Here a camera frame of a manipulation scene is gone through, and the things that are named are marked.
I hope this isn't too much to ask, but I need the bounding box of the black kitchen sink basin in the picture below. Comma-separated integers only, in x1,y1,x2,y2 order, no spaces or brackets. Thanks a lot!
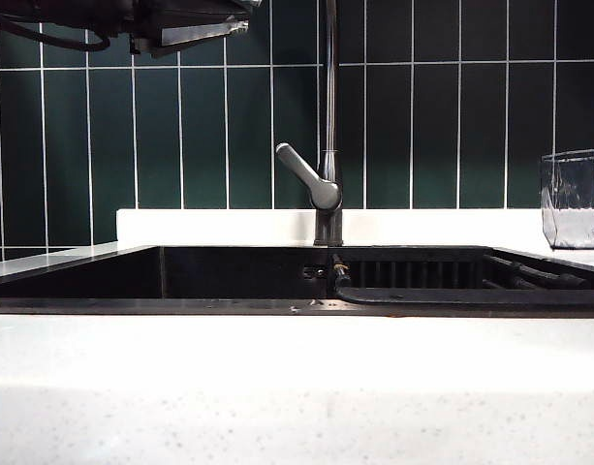
0,244,594,320

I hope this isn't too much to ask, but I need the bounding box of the black hose with yellow tie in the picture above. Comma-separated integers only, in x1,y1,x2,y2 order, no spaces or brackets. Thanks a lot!
330,253,352,292

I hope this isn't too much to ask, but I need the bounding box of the black sink drain rack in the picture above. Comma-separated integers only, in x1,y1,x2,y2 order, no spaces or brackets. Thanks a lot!
334,251,594,306

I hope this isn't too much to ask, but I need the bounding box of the chrome kitchen faucet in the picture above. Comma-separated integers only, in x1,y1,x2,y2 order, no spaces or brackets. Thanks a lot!
314,0,345,247

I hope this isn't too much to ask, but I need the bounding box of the clear faceted glass mug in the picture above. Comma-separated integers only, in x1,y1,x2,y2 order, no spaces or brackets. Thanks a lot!
540,148,594,251

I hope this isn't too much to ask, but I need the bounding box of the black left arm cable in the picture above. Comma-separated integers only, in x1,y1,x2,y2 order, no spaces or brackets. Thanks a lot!
0,8,112,52

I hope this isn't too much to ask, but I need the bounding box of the grey faucet lever handle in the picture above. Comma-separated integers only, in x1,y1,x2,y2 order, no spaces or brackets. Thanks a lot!
275,141,341,212

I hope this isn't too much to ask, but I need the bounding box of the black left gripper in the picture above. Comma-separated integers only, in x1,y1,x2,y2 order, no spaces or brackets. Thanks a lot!
127,0,265,60

